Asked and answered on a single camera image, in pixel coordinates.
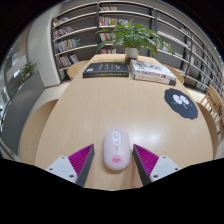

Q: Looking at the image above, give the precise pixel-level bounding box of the light wooden slatted chair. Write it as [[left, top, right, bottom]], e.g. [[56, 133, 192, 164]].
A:
[[200, 84, 224, 141]]

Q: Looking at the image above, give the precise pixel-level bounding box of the grey shelf unit with books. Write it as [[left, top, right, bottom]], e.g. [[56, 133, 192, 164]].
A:
[[50, 0, 224, 98]]

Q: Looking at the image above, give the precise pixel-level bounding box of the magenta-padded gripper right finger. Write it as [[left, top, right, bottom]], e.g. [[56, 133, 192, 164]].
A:
[[133, 143, 181, 186]]

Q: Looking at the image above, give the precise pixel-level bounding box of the small background potted plant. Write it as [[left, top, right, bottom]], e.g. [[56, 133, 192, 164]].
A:
[[21, 61, 38, 79]]

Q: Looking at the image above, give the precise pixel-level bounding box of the white illustrated book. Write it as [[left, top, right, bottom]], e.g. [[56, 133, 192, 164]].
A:
[[129, 59, 178, 82]]

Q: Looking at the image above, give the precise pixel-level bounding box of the white book with dark spine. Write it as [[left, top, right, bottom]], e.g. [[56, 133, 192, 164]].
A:
[[133, 72, 177, 87]]

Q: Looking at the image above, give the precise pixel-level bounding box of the black book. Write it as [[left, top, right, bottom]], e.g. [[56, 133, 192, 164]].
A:
[[82, 62, 130, 79]]

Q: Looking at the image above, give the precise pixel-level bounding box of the pink white computer mouse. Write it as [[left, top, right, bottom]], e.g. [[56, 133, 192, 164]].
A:
[[102, 128, 132, 172]]

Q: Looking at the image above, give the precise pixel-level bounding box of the dark printed mouse pad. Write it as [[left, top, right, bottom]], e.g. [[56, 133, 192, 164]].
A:
[[163, 87, 199, 121]]

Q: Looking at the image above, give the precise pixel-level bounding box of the green potted plant white pot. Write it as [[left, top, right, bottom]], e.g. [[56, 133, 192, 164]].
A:
[[95, 19, 174, 64]]

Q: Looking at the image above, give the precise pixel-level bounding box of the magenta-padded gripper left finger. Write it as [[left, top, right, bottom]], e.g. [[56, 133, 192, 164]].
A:
[[45, 143, 96, 188]]

